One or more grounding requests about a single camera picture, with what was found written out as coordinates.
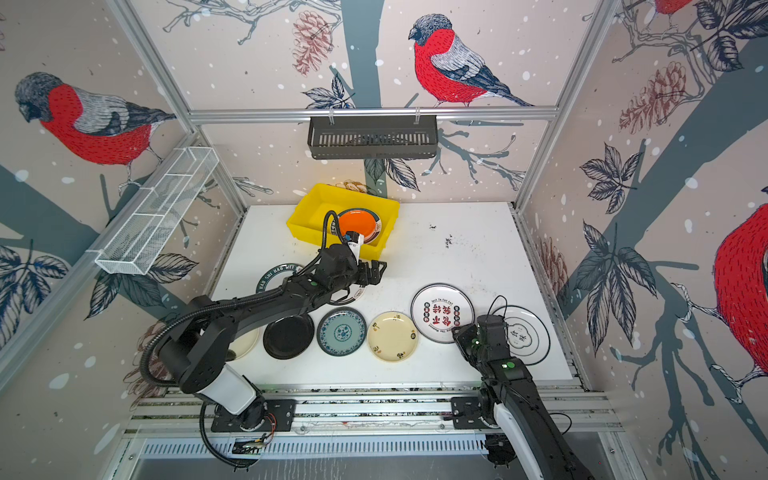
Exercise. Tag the cream plate dark smudge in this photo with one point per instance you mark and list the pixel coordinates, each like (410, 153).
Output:
(242, 345)

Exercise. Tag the black round plate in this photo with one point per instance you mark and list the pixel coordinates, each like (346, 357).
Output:
(289, 337)

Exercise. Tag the medium green rimmed white plate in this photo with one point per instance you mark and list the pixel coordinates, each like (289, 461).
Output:
(350, 296)

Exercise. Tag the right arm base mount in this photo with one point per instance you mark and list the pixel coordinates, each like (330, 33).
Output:
(467, 414)

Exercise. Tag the white wire mesh shelf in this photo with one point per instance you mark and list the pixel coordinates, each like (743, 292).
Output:
(142, 237)

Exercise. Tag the dark lettered rim white plate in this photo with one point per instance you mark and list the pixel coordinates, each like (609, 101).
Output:
(275, 276)

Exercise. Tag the white plate thin dark rim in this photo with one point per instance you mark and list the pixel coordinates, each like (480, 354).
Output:
(527, 336)

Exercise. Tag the white plate red characters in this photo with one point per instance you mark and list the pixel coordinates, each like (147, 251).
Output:
(439, 308)

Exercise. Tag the cream floral round plate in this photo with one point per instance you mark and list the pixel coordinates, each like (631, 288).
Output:
(392, 337)

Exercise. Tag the teal patterned round plate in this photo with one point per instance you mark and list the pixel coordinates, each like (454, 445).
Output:
(341, 332)

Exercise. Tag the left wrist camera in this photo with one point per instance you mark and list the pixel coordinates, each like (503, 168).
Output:
(355, 241)

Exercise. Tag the large green rimmed white plate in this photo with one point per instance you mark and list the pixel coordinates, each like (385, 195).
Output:
(375, 231)

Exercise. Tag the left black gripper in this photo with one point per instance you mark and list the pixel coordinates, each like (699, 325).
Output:
(375, 273)

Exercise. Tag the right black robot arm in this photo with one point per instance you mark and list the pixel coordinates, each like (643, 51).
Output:
(509, 399)

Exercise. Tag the yellow plastic bin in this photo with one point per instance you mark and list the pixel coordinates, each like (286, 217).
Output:
(306, 223)

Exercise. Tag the black hanging wall basket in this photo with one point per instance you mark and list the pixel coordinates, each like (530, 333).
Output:
(373, 137)

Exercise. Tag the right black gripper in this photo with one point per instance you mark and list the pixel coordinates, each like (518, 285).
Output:
(462, 334)

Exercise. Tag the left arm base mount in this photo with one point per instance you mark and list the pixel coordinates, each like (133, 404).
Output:
(270, 415)

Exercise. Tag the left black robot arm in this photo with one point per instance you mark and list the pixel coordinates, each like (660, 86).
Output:
(190, 353)

